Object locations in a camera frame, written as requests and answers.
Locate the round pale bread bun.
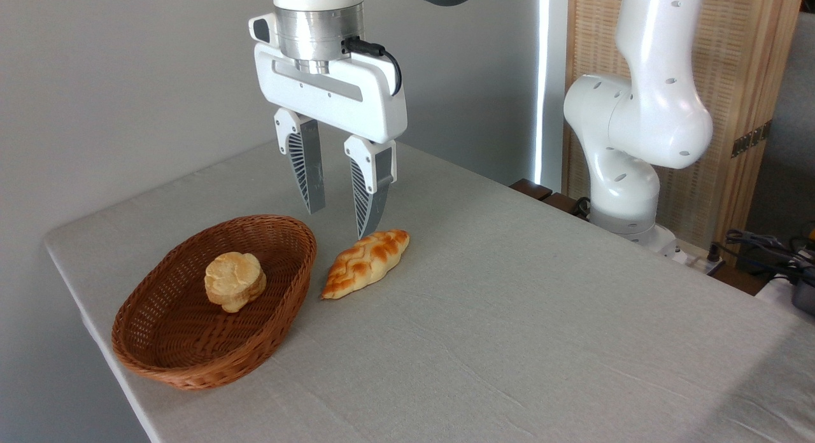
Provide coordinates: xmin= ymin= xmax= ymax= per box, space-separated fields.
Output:
xmin=204 ymin=251 xmax=268 ymax=314

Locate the dark brown wooden furniture edge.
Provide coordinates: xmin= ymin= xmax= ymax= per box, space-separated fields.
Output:
xmin=509 ymin=178 xmax=593 ymax=218

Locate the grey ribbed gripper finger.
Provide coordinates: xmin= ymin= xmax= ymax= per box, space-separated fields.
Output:
xmin=344 ymin=135 xmax=397 ymax=241
xmin=274 ymin=108 xmax=327 ymax=215

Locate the grey tablecloth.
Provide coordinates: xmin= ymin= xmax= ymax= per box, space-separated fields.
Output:
xmin=43 ymin=126 xmax=815 ymax=443

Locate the braided golden bread loaf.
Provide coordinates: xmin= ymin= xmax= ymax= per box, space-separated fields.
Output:
xmin=320 ymin=229 xmax=411 ymax=300

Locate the dark metal screen hinge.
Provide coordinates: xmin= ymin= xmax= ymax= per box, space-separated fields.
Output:
xmin=730 ymin=119 xmax=773 ymax=159

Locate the white power strip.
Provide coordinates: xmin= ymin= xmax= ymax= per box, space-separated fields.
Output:
xmin=662 ymin=238 xmax=726 ymax=276

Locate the black cable bundle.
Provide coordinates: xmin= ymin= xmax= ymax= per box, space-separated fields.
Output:
xmin=708 ymin=229 xmax=815 ymax=279

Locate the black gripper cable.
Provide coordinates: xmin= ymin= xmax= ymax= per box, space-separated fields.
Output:
xmin=342 ymin=36 xmax=404 ymax=97

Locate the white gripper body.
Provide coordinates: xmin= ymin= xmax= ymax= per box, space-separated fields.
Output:
xmin=254 ymin=42 xmax=409 ymax=145

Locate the wooden folding screen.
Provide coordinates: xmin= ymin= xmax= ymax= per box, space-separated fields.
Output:
xmin=563 ymin=0 xmax=807 ymax=267

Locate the brown oval wicker basket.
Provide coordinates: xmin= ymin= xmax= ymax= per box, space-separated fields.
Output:
xmin=111 ymin=214 xmax=318 ymax=391

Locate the white vertical window frame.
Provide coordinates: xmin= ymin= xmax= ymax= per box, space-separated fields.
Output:
xmin=534 ymin=0 xmax=569 ymax=190

